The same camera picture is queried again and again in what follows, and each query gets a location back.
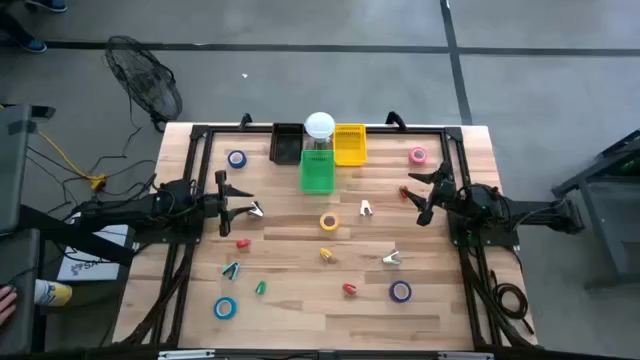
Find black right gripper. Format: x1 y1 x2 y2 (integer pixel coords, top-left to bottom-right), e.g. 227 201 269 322
403 160 458 228

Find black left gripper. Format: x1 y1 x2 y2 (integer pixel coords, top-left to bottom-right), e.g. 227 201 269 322
202 169 258 238

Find yellow tape roll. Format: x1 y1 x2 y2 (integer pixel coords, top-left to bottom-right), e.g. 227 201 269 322
319 211 341 232

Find purple tape roll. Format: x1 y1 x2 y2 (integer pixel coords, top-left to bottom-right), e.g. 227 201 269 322
388 279 413 304

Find light blue tape roll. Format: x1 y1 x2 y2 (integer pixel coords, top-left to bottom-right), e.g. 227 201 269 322
213 296 238 321

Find black plastic basket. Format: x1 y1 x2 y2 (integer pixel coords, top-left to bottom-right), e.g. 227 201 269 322
269 122 305 166

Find green plastic basket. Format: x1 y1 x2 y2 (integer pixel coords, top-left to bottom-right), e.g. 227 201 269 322
298 148 336 196

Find yellow plastic basket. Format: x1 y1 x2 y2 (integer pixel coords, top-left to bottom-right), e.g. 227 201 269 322
333 123 369 167

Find white dome table lamp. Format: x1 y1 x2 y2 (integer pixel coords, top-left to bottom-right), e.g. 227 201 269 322
303 111 337 151

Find black floor fan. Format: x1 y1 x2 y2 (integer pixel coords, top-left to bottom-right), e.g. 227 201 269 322
103 34 184 134

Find white printed box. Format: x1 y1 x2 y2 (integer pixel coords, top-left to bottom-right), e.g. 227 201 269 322
56 222 130 282

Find black diagonal beam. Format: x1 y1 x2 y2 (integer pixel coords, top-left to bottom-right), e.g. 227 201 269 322
17 203 136 267

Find dark grey cart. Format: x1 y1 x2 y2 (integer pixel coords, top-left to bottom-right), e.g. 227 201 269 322
551 128 640 291

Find yellow blue can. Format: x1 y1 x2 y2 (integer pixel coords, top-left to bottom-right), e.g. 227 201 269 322
33 278 74 308

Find grey equipment case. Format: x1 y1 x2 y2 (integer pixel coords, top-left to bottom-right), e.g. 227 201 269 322
0 227 42 356
0 103 57 236

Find person's hand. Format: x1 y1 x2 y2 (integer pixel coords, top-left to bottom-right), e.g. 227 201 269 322
0 285 19 327

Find person's shoe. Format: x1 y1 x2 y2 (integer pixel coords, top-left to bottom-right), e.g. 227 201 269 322
19 38 49 54
24 0 69 14

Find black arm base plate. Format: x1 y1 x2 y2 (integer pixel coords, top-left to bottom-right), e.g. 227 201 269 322
133 219 207 246
447 207 521 249

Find black floor cables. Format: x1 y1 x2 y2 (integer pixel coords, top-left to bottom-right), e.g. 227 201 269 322
24 94 161 216

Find coiled black cable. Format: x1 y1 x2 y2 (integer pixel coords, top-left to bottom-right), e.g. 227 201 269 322
489 269 536 336

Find yellow cable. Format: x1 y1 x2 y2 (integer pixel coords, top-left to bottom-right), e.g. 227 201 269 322
0 102 109 194

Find silver metal bracket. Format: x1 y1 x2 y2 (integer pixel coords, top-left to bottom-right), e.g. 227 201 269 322
438 351 495 360
158 349 216 360

